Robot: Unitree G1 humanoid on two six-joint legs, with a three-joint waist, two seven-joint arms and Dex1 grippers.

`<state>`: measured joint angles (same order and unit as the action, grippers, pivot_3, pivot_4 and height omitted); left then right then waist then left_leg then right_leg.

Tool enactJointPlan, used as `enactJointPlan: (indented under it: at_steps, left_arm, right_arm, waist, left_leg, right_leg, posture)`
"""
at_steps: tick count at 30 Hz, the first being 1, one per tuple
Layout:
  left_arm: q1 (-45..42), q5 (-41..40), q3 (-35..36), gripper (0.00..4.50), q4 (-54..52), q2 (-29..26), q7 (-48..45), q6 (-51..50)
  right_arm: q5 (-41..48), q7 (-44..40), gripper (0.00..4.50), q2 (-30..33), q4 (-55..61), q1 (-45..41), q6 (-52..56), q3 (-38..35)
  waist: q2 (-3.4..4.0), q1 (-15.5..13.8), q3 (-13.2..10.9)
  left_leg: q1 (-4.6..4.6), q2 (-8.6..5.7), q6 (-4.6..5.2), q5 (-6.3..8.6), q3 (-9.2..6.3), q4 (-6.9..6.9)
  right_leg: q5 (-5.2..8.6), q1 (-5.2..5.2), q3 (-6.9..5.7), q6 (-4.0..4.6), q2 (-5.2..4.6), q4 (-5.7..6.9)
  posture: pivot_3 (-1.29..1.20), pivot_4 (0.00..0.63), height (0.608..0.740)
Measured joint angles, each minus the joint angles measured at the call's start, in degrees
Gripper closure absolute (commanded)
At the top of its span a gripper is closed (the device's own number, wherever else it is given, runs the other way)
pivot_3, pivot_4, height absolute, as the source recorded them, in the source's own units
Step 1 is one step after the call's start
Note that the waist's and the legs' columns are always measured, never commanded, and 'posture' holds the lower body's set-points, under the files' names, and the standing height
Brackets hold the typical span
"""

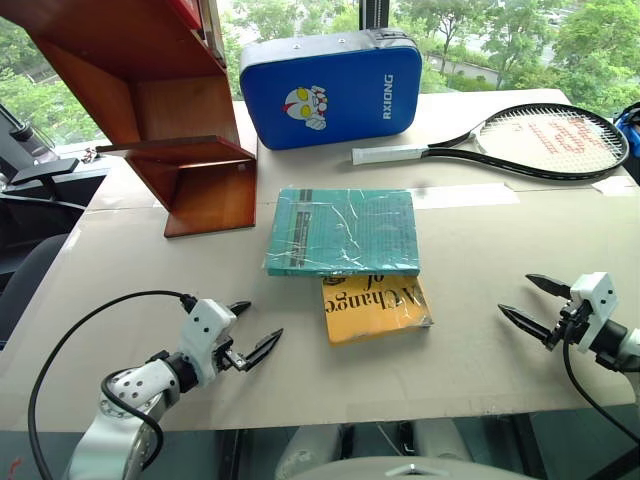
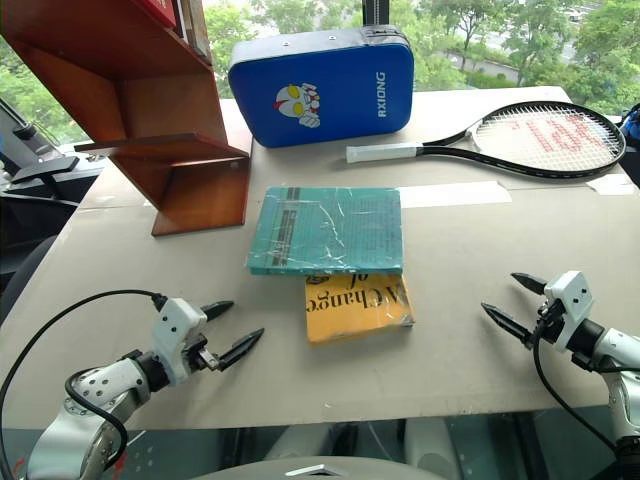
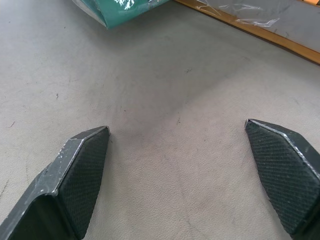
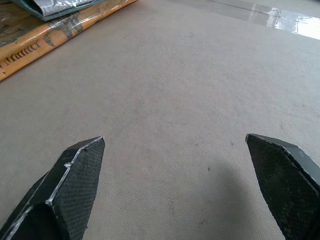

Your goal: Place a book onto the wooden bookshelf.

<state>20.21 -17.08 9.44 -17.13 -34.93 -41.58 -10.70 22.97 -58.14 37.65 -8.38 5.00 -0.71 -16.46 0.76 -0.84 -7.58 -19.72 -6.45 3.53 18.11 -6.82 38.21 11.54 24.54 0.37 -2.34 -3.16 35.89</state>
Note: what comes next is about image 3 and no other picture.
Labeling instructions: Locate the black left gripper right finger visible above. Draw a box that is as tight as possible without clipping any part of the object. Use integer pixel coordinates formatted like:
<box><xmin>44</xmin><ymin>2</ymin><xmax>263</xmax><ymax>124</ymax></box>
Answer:
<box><xmin>244</xmin><ymin>118</ymin><xmax>320</xmax><ymax>240</ymax></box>

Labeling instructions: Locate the wooden tray with plastic wrap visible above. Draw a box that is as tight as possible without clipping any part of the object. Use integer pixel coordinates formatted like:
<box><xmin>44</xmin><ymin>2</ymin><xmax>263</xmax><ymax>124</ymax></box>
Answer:
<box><xmin>173</xmin><ymin>0</ymin><xmax>320</xmax><ymax>66</ymax></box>

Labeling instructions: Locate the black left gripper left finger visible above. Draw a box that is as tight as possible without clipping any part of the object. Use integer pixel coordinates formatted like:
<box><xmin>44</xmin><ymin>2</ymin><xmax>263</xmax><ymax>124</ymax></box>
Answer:
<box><xmin>0</xmin><ymin>125</ymin><xmax>111</xmax><ymax>240</ymax></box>

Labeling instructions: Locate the teal plastic packet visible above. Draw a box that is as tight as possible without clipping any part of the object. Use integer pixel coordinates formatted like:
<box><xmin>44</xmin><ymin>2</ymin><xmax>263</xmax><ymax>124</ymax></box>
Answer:
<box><xmin>69</xmin><ymin>0</ymin><xmax>173</xmax><ymax>30</ymax></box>

